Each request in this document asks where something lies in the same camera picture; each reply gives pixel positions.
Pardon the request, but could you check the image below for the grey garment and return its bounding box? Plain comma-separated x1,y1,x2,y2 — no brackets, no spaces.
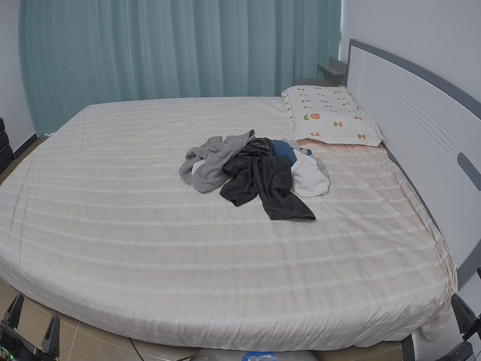
178,129,257,194

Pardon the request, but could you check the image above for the white garment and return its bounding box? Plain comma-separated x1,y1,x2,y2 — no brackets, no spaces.
289,149,331,198

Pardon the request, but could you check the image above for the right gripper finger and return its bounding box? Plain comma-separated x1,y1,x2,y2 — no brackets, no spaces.
451,295,481,340

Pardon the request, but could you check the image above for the black glossy garment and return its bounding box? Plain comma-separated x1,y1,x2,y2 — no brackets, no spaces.
240,137,277,159

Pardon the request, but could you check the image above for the dark blue garment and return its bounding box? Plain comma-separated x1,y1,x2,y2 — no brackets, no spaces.
271,138,314,166

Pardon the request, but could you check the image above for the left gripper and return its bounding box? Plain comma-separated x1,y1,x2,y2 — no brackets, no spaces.
0,296,61,361

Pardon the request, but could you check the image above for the grey bedside table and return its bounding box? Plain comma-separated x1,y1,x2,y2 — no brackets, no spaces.
294,56,348,88

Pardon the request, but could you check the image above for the black cable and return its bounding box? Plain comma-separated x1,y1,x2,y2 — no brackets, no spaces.
127,337,151,361

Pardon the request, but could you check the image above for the bed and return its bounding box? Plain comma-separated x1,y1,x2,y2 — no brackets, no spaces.
0,38,481,361

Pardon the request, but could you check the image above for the white printed pillow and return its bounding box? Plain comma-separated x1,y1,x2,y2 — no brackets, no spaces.
282,85,386,147

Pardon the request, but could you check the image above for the blue-green curtain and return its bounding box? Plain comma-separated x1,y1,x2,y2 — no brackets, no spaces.
18,0,128,136
126,0,343,101

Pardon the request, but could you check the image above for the black chest of drawers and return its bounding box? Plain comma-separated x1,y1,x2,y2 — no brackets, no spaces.
0,117,16,174

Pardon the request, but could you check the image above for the black T-shirt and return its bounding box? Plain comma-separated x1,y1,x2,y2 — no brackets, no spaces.
220,156,317,223

